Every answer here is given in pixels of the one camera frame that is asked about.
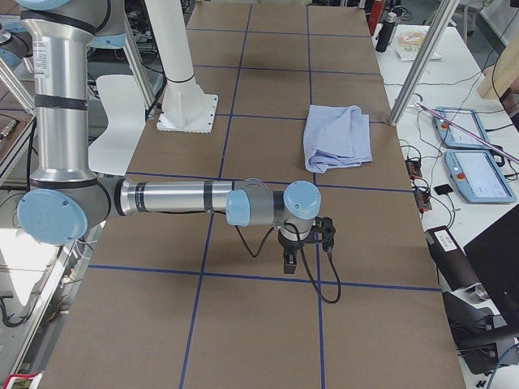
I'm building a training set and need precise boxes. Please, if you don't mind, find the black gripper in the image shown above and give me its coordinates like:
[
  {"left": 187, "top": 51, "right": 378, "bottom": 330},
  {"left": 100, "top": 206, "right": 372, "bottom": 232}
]
[{"left": 277, "top": 216, "right": 336, "bottom": 274}]

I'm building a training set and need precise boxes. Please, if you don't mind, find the blue striped button shirt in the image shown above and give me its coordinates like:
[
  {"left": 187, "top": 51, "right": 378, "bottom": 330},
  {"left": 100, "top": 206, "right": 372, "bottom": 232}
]
[{"left": 303, "top": 105, "right": 373, "bottom": 173}]

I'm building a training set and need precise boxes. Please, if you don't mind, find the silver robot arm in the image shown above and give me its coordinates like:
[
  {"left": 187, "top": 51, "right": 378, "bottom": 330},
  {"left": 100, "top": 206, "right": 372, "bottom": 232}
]
[{"left": 17, "top": 1, "right": 335, "bottom": 274}]

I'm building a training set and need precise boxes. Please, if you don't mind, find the black USB hub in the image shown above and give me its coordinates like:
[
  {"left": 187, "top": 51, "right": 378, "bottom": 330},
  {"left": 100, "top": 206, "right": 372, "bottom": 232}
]
[{"left": 411, "top": 180, "right": 432, "bottom": 214}]

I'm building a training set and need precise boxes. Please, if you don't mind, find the small black adapter box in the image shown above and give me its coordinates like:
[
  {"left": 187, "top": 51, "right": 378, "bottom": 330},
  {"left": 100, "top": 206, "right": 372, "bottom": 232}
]
[{"left": 433, "top": 184, "right": 453, "bottom": 195}]

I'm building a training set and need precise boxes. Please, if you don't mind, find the black monitor on stand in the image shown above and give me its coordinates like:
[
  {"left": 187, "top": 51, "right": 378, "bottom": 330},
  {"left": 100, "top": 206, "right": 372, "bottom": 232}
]
[{"left": 443, "top": 207, "right": 518, "bottom": 374}]

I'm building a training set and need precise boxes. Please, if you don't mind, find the lower blue teach pendant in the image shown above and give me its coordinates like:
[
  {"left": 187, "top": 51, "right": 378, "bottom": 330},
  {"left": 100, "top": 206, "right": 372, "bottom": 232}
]
[{"left": 444, "top": 150, "right": 517, "bottom": 204}]

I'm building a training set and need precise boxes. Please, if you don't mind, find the blue teach pendant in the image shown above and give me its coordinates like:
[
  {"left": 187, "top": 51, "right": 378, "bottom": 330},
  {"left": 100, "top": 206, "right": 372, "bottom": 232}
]
[
  {"left": 431, "top": 106, "right": 491, "bottom": 150},
  {"left": 444, "top": 150, "right": 517, "bottom": 204}
]

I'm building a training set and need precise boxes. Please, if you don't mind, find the upper blue teach pendant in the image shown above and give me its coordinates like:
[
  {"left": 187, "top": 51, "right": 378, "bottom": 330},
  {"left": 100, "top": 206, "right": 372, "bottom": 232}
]
[{"left": 431, "top": 106, "right": 491, "bottom": 150}]

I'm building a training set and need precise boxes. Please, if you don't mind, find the metal reacher grabber tool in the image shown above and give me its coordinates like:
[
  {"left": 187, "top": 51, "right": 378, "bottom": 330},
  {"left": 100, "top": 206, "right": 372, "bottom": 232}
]
[{"left": 413, "top": 100, "right": 519, "bottom": 163}]

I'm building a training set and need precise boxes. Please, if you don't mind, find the black insulated bottle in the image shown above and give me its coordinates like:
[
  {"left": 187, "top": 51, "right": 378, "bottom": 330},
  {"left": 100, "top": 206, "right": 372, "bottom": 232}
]
[{"left": 375, "top": 11, "right": 397, "bottom": 53}]

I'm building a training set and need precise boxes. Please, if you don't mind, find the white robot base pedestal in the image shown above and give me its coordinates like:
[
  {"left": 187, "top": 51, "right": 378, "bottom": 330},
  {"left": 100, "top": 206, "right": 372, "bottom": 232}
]
[{"left": 145, "top": 0, "right": 218, "bottom": 134}]

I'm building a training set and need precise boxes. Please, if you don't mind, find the aluminium frame post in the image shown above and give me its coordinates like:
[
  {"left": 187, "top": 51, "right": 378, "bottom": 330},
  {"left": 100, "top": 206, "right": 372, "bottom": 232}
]
[{"left": 388, "top": 0, "right": 460, "bottom": 126}]

